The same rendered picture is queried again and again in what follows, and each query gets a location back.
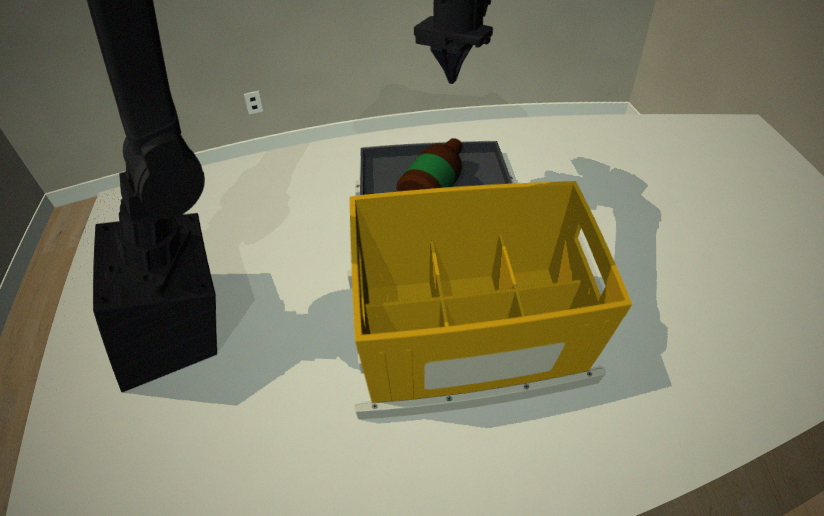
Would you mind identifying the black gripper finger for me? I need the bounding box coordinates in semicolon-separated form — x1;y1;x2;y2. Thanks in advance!
430;46;451;84
447;44;473;84

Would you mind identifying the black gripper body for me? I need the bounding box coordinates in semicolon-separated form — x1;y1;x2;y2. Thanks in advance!
414;0;493;52

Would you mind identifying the yellow divided crate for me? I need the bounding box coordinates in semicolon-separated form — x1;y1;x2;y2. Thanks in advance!
350;181;632;403

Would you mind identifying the brown glass bottle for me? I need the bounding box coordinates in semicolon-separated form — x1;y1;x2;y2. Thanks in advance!
397;138;463;192

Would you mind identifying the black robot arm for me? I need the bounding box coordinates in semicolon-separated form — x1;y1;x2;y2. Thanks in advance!
87;0;205;296

